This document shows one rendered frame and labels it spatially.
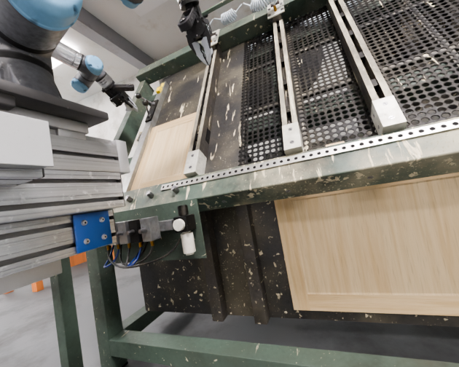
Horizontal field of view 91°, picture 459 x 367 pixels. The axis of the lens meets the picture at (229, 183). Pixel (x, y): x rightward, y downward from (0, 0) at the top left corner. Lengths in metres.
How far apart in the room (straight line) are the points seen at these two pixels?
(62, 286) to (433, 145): 1.47
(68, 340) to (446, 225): 1.57
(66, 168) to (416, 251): 1.12
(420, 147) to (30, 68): 0.96
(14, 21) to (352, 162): 0.84
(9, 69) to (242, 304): 1.17
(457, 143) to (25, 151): 0.93
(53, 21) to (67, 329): 1.17
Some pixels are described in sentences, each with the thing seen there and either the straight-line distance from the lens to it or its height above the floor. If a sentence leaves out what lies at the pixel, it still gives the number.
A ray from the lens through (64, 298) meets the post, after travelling 1.33.
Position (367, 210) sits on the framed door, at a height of 0.65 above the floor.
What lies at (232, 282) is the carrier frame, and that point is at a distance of 1.23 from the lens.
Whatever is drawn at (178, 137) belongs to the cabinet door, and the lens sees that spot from 1.30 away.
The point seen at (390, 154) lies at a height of 0.84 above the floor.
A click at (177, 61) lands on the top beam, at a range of 1.94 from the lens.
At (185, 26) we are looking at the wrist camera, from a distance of 0.92.
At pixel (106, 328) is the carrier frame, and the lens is 1.49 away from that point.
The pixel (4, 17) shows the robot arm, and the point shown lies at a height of 1.16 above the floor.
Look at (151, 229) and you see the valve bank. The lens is 0.93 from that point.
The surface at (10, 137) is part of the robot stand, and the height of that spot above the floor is 0.92.
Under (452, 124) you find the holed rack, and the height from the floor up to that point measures 0.88.
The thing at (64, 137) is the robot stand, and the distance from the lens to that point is 0.59.
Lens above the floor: 0.79
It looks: 3 degrees up
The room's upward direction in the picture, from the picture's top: 10 degrees counter-clockwise
